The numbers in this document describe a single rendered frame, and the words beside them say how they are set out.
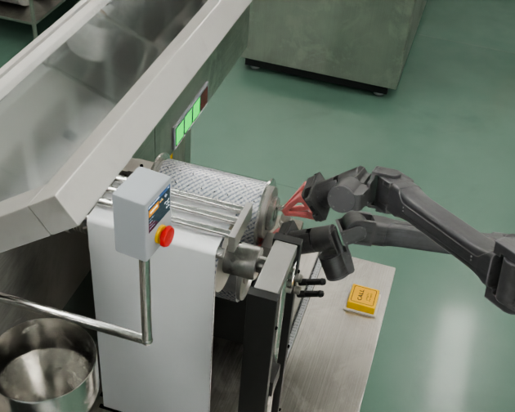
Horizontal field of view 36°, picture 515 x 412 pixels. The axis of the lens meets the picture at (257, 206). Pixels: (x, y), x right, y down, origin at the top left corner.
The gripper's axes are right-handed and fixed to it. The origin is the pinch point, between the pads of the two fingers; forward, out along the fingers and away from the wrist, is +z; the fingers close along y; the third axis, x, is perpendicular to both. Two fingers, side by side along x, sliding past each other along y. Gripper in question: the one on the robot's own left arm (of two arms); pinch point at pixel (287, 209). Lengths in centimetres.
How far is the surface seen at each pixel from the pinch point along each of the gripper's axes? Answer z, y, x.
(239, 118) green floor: 128, 222, -48
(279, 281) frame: -16.3, -41.4, 8.8
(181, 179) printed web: 14.6, -4.6, 18.3
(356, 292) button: 6.6, 15.0, -36.2
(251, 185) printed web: 2.4, -2.5, 9.6
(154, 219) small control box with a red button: -19, -60, 35
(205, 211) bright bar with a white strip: -5.0, -30.7, 20.7
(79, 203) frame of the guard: -43, -93, 53
